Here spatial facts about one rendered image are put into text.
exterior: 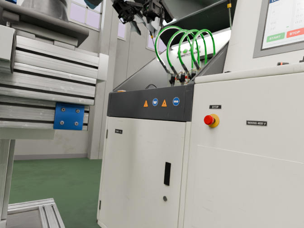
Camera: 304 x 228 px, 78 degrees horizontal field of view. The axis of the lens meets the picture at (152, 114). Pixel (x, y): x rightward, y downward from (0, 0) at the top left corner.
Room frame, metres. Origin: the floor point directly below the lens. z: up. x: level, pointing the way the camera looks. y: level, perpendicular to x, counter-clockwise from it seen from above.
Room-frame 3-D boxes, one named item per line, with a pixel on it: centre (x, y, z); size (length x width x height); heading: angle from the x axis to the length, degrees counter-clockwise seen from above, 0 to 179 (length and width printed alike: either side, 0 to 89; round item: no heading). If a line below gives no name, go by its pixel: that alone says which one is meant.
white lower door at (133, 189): (1.04, 0.07, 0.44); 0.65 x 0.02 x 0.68; 43
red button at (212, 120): (0.69, -0.22, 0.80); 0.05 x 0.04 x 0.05; 43
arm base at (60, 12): (0.59, 0.37, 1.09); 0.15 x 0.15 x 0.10
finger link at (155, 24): (0.90, 0.02, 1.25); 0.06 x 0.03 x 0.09; 133
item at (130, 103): (1.05, 0.06, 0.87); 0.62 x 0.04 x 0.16; 43
